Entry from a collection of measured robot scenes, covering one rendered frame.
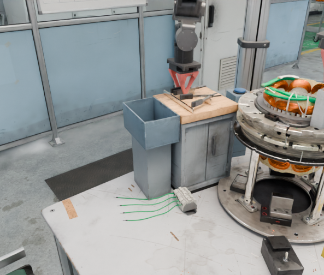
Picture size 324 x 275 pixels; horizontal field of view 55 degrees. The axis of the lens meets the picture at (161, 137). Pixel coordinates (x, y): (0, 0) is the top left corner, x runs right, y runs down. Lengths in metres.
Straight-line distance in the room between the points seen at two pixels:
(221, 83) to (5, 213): 2.30
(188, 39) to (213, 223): 0.52
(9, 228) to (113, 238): 1.42
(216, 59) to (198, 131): 2.33
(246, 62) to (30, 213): 1.68
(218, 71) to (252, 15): 2.03
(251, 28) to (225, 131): 0.47
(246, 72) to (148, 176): 0.62
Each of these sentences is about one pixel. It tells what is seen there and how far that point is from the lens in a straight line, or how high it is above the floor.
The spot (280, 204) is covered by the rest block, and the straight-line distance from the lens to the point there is 0.94.
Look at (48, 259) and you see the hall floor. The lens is 1.98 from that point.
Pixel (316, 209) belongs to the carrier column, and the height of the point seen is 0.85.
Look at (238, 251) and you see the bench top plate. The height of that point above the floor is 0.78.
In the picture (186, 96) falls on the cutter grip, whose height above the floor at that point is 1.09.
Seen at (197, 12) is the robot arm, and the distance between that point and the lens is 0.92.
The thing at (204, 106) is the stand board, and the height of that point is 1.06.
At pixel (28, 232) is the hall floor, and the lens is 2.18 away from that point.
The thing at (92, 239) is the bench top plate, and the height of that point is 0.78.
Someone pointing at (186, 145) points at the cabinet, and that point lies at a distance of 0.93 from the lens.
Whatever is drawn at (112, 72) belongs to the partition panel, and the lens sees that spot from 3.12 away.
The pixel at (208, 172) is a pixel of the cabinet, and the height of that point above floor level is 0.84.
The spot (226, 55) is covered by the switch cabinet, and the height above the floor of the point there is 0.66.
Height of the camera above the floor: 1.42
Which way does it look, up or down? 28 degrees down
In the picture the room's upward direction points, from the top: 1 degrees counter-clockwise
